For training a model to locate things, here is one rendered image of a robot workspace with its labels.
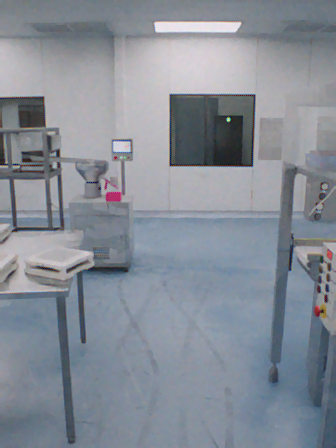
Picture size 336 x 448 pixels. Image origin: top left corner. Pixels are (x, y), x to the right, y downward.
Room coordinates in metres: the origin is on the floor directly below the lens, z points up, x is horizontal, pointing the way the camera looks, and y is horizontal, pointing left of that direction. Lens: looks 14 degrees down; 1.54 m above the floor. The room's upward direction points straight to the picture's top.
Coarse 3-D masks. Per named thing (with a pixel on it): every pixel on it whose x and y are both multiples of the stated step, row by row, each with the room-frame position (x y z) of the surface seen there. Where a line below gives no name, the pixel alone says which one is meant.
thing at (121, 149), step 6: (114, 144) 4.67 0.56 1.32; (120, 144) 4.67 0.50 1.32; (126, 144) 4.67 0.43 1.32; (132, 144) 4.70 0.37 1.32; (114, 150) 4.67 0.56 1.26; (120, 150) 4.67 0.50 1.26; (126, 150) 4.67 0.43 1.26; (132, 150) 4.70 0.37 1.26; (114, 156) 4.67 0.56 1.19; (120, 156) 4.67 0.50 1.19; (126, 156) 4.67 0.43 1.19; (132, 156) 4.69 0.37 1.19
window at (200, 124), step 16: (176, 96) 7.11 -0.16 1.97; (192, 96) 7.11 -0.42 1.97; (208, 96) 7.11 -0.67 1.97; (224, 96) 7.11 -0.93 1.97; (240, 96) 7.10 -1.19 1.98; (176, 112) 7.11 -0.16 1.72; (192, 112) 7.11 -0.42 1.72; (208, 112) 7.11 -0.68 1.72; (224, 112) 7.11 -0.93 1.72; (240, 112) 7.10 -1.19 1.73; (176, 128) 7.11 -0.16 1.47; (192, 128) 7.11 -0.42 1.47; (208, 128) 7.11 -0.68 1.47; (224, 128) 7.10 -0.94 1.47; (240, 128) 7.10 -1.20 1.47; (176, 144) 7.11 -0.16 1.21; (192, 144) 7.11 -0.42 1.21; (208, 144) 7.11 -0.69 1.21; (224, 144) 7.10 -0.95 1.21; (240, 144) 7.10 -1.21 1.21; (176, 160) 7.11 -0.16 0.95; (192, 160) 7.11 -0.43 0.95; (208, 160) 7.11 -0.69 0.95; (224, 160) 7.10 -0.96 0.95; (240, 160) 7.10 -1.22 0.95
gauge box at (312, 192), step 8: (312, 184) 1.96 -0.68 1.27; (320, 184) 1.96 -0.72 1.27; (328, 184) 1.96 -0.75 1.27; (312, 192) 1.96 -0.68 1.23; (320, 192) 1.96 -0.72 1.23; (328, 192) 1.96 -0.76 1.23; (312, 200) 1.96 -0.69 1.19; (320, 200) 1.96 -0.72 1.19; (328, 200) 1.96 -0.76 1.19; (304, 208) 2.06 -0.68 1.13; (312, 208) 1.96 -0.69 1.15; (328, 208) 1.96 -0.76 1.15; (304, 216) 2.04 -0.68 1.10; (312, 216) 1.96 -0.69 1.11; (328, 216) 1.96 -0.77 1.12
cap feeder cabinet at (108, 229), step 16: (80, 208) 4.29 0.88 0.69; (96, 208) 4.29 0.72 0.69; (112, 208) 4.29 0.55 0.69; (128, 208) 4.30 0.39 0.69; (80, 224) 4.29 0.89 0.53; (96, 224) 4.29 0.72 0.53; (112, 224) 4.29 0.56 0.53; (128, 224) 4.29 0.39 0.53; (96, 240) 4.29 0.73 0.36; (112, 240) 4.29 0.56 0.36; (128, 240) 4.29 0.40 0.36; (96, 256) 4.29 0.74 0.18; (112, 256) 4.29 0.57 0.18; (128, 256) 4.29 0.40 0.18
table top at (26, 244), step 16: (16, 240) 2.56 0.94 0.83; (32, 240) 2.56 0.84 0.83; (48, 240) 2.56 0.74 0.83; (64, 240) 2.56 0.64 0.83; (80, 240) 2.57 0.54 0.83; (16, 272) 1.97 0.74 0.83; (0, 288) 1.76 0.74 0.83; (16, 288) 1.76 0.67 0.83; (32, 288) 1.76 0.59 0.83; (48, 288) 1.76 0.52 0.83; (64, 288) 1.76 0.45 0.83
